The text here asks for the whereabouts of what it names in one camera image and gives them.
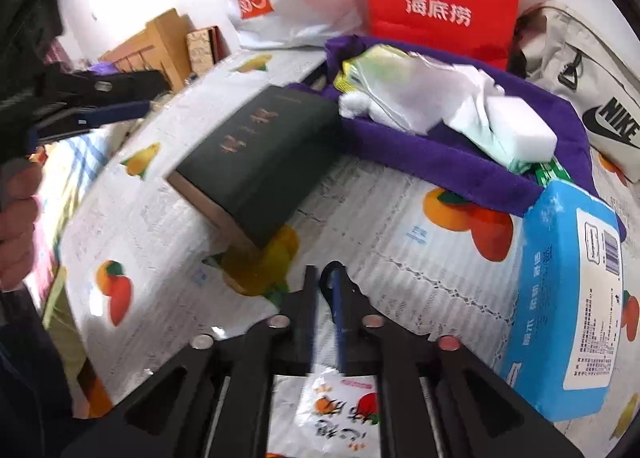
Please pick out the white sponge block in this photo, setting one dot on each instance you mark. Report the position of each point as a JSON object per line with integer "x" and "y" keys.
{"x": 520, "y": 128}

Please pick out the dark green book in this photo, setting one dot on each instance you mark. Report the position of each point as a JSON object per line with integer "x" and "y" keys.
{"x": 260, "y": 153}

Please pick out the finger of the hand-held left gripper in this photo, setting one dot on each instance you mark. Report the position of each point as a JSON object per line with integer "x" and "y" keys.
{"x": 102, "y": 86}
{"x": 115, "y": 112}

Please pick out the white fruit print packet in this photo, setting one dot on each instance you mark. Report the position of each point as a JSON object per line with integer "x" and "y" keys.
{"x": 325, "y": 413}

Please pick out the white sling bag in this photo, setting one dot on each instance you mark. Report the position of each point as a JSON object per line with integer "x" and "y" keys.
{"x": 550, "y": 38}

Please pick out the red paper bag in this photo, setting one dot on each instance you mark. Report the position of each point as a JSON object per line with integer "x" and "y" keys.
{"x": 440, "y": 43}

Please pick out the person's left hand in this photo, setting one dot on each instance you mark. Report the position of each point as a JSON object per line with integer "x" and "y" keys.
{"x": 17, "y": 238}

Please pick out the green snack packet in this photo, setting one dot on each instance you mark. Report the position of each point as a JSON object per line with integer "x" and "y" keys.
{"x": 550, "y": 173}

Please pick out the clear plastic wrapper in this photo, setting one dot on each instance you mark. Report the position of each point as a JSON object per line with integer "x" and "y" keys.
{"x": 430, "y": 88}

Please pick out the blue tissue pack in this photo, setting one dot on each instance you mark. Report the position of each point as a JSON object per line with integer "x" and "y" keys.
{"x": 545, "y": 288}

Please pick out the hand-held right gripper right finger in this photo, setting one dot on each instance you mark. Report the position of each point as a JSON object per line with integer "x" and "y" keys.
{"x": 341, "y": 328}

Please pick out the dark olive cloth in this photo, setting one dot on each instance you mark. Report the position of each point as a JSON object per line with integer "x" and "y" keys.
{"x": 65, "y": 328}

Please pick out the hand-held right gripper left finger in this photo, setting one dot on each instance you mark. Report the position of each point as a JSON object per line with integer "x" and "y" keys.
{"x": 310, "y": 298}

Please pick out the checkered cloth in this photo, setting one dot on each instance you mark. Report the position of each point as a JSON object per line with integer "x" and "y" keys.
{"x": 75, "y": 163}

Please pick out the white cotton wad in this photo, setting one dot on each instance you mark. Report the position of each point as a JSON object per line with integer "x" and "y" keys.
{"x": 357, "y": 106}

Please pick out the purple cloth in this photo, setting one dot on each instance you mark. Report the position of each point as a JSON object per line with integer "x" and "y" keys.
{"x": 102, "y": 68}

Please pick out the small patterned box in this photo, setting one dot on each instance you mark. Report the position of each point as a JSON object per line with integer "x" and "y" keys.
{"x": 202, "y": 51}

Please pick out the purple towel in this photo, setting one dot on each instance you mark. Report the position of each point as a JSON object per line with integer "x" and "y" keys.
{"x": 450, "y": 163}

